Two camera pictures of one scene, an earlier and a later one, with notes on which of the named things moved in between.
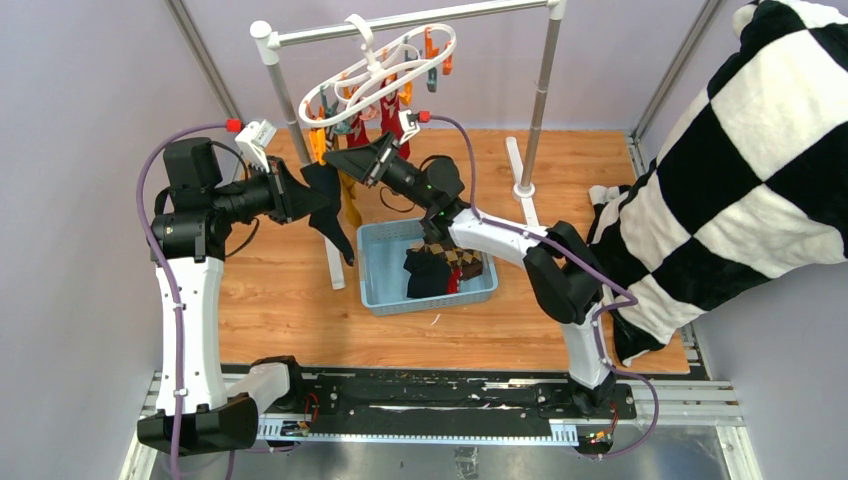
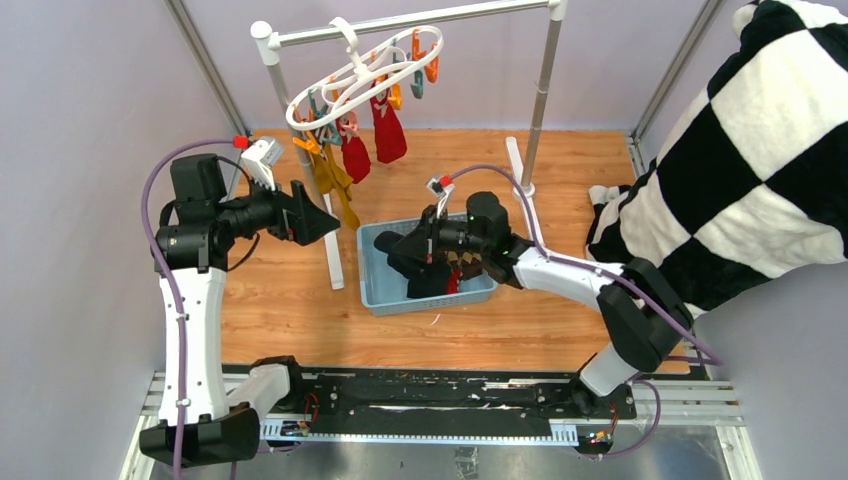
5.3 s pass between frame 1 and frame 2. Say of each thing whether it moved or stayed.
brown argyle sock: stayed
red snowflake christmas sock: stayed
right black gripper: moved
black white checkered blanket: stayed
